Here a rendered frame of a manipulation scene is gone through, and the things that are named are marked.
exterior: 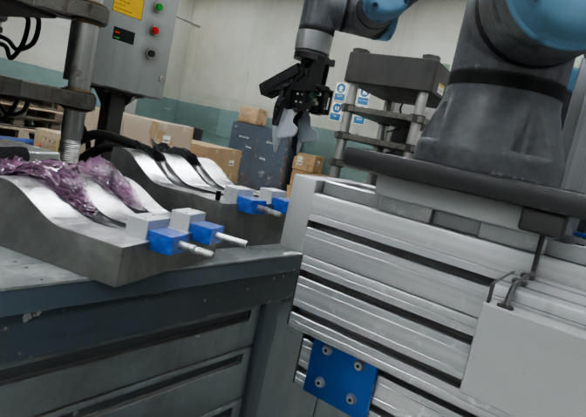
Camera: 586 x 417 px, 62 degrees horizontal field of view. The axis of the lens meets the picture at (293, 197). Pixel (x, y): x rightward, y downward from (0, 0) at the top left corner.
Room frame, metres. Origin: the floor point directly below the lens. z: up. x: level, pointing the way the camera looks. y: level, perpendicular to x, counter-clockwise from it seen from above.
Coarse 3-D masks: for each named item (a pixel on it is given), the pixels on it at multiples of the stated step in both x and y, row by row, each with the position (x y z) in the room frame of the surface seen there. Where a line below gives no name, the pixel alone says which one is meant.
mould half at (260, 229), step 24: (120, 168) 1.09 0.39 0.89; (144, 168) 1.05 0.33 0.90; (192, 168) 1.17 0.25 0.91; (216, 168) 1.25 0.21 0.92; (168, 192) 0.98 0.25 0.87; (192, 192) 0.97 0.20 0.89; (216, 216) 0.90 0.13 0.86; (240, 216) 0.94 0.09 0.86; (264, 216) 1.00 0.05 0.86; (264, 240) 1.01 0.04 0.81
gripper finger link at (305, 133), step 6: (300, 114) 1.07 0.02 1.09; (306, 114) 1.06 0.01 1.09; (294, 120) 1.06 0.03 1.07; (300, 120) 1.06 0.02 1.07; (306, 120) 1.06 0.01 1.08; (300, 126) 1.06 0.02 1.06; (306, 126) 1.06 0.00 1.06; (300, 132) 1.07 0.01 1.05; (306, 132) 1.06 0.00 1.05; (312, 132) 1.05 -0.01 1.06; (294, 138) 1.07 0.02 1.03; (300, 138) 1.07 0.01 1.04; (306, 138) 1.06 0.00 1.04; (312, 138) 1.05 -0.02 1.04; (294, 144) 1.07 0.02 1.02; (300, 144) 1.08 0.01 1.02; (294, 150) 1.07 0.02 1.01
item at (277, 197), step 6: (264, 192) 1.03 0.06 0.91; (270, 192) 1.02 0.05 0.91; (276, 192) 1.03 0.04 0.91; (282, 192) 1.05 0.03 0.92; (264, 198) 1.03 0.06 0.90; (270, 198) 1.02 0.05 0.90; (276, 198) 1.02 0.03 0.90; (282, 198) 1.03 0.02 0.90; (276, 204) 1.02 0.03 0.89; (282, 204) 1.01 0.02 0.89; (288, 204) 1.01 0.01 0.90; (282, 210) 1.01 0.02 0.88
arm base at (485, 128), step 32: (448, 96) 0.52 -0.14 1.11; (480, 96) 0.48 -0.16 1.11; (512, 96) 0.47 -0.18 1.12; (544, 96) 0.47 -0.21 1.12; (448, 128) 0.49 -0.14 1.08; (480, 128) 0.47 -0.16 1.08; (512, 128) 0.46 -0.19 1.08; (544, 128) 0.47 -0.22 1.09; (448, 160) 0.48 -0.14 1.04; (480, 160) 0.46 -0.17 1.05; (512, 160) 0.45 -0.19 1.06; (544, 160) 0.46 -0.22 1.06
